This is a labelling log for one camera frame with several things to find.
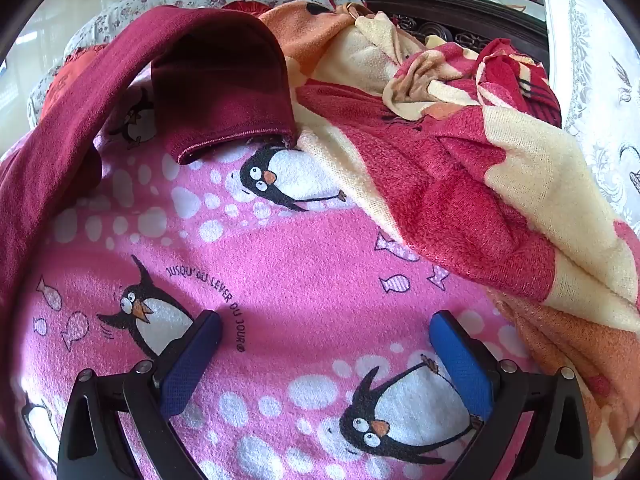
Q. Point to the red cream orange blanket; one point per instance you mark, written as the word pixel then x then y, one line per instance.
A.
pixel 450 185

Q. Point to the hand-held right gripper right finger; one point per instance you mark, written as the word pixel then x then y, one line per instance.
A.
pixel 462 365

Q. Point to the dark carved wooden headboard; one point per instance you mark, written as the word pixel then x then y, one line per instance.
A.
pixel 475 20

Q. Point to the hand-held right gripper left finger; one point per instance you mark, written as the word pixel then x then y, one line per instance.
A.
pixel 192 365

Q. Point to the pink penguin print blanket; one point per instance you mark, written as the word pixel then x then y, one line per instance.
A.
pixel 300 270

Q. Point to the maroon knit sweater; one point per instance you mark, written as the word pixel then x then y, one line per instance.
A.
pixel 220 85

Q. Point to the white embroidered cloth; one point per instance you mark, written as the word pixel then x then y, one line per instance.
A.
pixel 590 85

